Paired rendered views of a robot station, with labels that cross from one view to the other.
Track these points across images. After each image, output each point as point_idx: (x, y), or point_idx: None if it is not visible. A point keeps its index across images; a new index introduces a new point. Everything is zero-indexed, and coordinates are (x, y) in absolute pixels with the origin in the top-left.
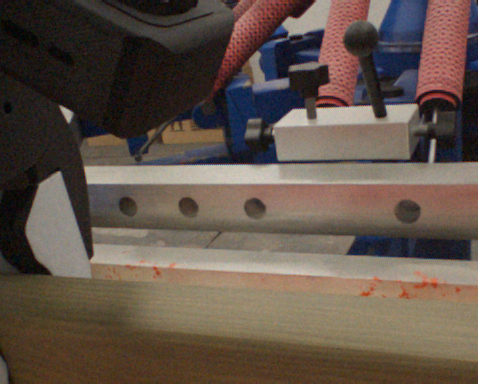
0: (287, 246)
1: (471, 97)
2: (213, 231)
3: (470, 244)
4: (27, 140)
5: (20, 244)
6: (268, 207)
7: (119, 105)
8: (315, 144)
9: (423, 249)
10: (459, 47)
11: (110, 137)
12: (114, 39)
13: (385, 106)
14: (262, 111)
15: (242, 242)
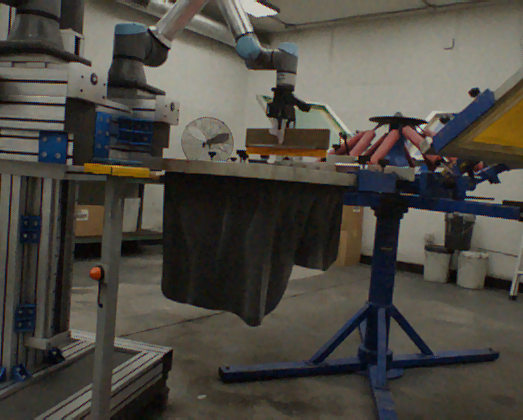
0: (348, 301)
1: (398, 186)
2: (313, 289)
3: (396, 243)
4: (292, 116)
5: (288, 125)
6: (320, 167)
7: (302, 108)
8: (334, 159)
9: (378, 239)
10: (379, 156)
11: None
12: (303, 104)
13: (349, 153)
14: None
15: (326, 295)
